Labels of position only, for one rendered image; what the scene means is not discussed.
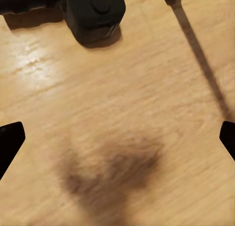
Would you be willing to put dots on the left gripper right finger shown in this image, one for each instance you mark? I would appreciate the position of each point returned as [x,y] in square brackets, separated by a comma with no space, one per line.
[227,137]

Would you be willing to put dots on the digital camera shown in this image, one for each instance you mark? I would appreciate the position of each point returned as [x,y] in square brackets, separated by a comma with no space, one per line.
[89,20]

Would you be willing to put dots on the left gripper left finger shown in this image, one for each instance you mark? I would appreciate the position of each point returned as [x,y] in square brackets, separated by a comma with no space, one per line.
[12,137]

